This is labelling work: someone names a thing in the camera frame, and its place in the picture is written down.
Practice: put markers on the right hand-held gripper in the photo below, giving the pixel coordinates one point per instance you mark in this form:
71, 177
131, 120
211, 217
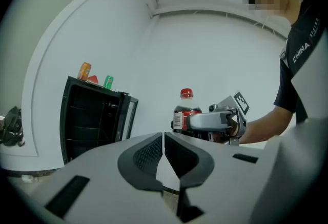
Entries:
241, 105

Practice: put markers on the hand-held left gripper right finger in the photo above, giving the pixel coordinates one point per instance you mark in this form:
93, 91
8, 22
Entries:
225, 179

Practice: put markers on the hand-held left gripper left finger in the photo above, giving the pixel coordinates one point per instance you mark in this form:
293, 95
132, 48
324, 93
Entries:
102, 166

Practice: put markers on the cola bottle red cap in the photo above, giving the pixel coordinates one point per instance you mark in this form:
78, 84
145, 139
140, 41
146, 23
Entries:
185, 105

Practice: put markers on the black mini fridge cabinet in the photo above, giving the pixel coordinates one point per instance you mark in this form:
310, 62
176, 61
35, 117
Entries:
89, 115

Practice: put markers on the green bottle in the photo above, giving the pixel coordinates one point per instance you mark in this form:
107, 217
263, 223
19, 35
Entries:
108, 82

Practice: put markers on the person's right forearm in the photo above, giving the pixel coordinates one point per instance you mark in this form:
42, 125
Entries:
266, 125

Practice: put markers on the person's right hand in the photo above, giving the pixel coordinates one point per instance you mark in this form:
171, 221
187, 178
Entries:
233, 126

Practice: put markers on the small white packet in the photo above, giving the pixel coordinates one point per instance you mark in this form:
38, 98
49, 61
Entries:
29, 178

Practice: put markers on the red watermelon slice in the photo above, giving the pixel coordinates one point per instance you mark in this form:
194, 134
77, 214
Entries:
92, 79

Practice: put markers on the person's black t-shirt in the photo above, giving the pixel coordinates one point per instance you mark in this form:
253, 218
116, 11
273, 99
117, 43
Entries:
289, 77

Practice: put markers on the black backpack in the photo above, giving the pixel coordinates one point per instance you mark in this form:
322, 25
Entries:
11, 128

